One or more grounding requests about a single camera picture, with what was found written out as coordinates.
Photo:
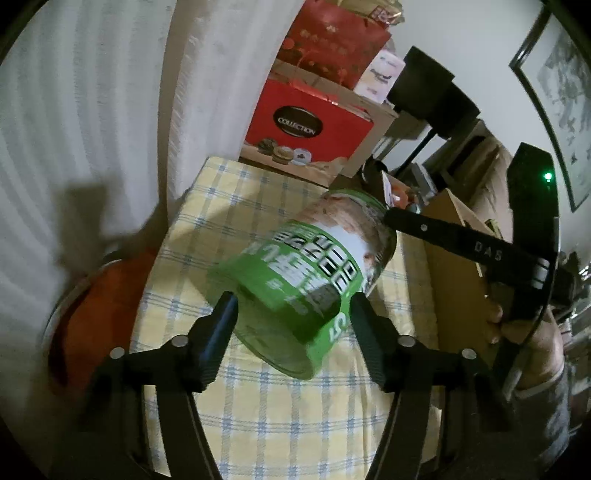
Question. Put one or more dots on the white curtain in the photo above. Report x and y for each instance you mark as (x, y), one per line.
(92, 115)

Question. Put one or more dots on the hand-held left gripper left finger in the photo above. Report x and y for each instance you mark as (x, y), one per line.
(217, 332)

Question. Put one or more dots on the brown cardboard box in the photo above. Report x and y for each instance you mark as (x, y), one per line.
(452, 286)

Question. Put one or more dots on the yellow checked tablecloth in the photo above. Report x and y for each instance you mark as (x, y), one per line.
(277, 424)

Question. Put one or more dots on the brown sofa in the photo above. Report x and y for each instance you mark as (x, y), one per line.
(489, 161)

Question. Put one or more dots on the gold snack bag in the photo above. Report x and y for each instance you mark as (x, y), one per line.
(378, 11)

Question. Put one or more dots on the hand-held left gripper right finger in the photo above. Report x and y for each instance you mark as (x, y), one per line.
(369, 332)

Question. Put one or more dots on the white printed packet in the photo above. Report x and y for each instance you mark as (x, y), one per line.
(395, 189)

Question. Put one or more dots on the small white printed box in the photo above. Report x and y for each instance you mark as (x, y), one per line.
(381, 74)

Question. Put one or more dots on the orange stool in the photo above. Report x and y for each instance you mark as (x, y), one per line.
(106, 300)

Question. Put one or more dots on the black speaker on stand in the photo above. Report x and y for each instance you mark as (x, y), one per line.
(455, 110)
(420, 78)

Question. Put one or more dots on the framed wall picture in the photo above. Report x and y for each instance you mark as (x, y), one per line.
(568, 92)

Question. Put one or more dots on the brown cardboard carton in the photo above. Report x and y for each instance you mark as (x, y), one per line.
(376, 134)

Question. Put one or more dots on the red paper gift bag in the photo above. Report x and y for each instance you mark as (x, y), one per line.
(332, 41)

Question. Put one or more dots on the person's right hand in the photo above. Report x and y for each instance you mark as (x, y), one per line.
(531, 341)

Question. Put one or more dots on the red biscuit gift box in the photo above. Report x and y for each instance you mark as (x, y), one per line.
(337, 124)

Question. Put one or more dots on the person's right forearm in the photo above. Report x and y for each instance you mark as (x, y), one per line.
(545, 415)

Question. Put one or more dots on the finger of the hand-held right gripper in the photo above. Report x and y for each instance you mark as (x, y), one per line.
(376, 177)
(461, 240)

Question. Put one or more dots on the green labelled tin can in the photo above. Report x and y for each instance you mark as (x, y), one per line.
(295, 267)

